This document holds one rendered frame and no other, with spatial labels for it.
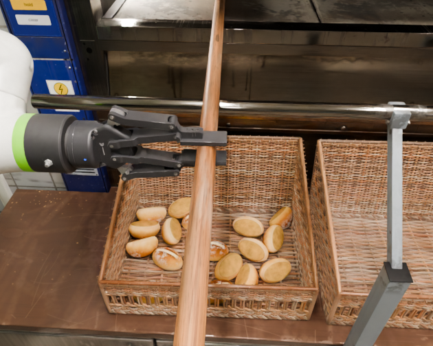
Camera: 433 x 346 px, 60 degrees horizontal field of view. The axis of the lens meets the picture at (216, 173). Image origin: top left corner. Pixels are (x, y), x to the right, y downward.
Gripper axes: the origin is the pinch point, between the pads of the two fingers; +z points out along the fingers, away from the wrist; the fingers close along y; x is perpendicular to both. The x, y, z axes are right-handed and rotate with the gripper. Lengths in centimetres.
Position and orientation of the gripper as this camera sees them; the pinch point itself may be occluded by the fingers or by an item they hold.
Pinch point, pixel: (204, 147)
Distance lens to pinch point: 58.8
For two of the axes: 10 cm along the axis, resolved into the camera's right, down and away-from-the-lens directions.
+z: 10.0, 0.3, -0.3
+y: 0.0, 7.5, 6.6
